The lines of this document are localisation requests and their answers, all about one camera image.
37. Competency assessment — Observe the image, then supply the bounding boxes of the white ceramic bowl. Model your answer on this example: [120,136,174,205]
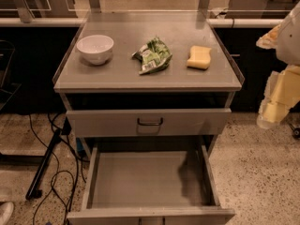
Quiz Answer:
[76,35,114,65]

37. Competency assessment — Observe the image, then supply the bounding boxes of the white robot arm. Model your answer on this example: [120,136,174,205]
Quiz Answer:
[256,3,300,129]

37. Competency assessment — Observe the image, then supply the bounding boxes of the grey drawer cabinet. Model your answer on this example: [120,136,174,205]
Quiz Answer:
[54,11,244,151]

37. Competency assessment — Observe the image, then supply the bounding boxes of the green crumpled chip bag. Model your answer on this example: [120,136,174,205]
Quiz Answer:
[132,37,173,75]

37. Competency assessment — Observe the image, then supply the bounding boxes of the white shoe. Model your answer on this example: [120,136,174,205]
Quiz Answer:
[0,202,14,225]

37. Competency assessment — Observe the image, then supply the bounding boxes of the grey top drawer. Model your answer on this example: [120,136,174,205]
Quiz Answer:
[67,109,231,138]

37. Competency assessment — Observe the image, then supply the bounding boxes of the yellow sponge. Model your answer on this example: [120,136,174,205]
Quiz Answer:
[187,46,211,69]

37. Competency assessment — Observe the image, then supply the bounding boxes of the black floor bar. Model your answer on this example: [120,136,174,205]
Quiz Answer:
[25,129,61,200]

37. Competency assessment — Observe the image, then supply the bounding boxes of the black floor cables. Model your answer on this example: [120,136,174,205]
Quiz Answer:
[27,112,90,225]

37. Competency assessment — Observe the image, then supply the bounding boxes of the black caster wheel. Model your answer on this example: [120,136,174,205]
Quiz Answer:
[289,124,300,139]

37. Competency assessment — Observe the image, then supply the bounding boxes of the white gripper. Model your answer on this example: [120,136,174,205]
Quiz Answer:
[256,65,300,129]

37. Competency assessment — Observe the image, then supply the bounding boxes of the white horizontal rail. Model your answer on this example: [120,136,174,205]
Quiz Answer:
[0,18,283,28]

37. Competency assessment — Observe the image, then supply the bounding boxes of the grey drawer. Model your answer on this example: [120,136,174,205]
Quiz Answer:
[67,109,231,138]
[67,146,235,225]

